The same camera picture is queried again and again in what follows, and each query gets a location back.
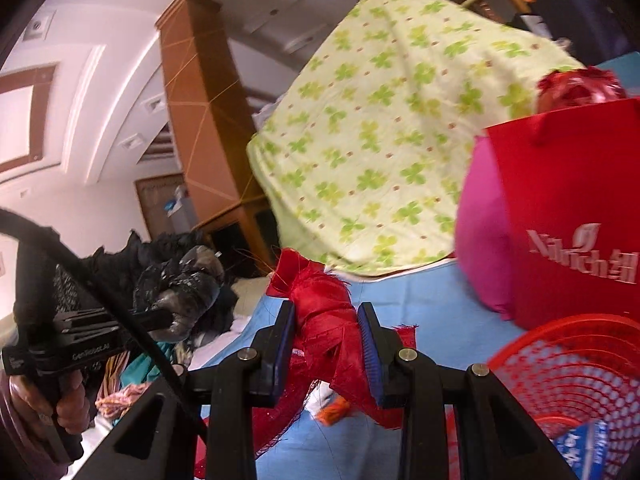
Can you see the brown wooden door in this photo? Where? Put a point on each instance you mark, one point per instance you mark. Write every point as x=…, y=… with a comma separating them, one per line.
x=154, y=194

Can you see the red plastic mesh basket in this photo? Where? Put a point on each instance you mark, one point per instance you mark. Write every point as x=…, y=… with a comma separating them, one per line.
x=576, y=370

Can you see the red plastic trash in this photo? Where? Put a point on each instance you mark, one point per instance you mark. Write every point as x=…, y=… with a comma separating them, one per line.
x=327, y=348

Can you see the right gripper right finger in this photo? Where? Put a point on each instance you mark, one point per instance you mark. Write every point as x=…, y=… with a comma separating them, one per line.
x=402, y=378

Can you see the light blue blanket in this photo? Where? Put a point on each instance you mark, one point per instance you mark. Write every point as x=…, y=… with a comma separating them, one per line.
x=443, y=313

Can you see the red Nilrich shopping bag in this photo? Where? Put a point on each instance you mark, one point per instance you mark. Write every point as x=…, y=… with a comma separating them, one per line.
x=570, y=180

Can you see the pink pillow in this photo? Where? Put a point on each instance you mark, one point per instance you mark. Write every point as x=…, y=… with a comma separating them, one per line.
x=482, y=238

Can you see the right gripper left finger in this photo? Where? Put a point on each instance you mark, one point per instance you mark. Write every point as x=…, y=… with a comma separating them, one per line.
x=252, y=377

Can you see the grey black bag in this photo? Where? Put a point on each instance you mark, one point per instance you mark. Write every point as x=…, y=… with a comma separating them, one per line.
x=186, y=288

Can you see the green clover patterned quilt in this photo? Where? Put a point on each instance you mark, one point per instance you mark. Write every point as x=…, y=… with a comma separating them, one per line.
x=364, y=158

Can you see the red plastic bag behind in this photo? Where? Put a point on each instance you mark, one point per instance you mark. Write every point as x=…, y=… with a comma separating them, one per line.
x=573, y=88

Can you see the black clothes pile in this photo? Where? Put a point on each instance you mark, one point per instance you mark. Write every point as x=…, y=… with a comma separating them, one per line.
x=42, y=285

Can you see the blue plastic trash in basket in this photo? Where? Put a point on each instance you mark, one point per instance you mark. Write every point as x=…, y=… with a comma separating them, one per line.
x=585, y=448

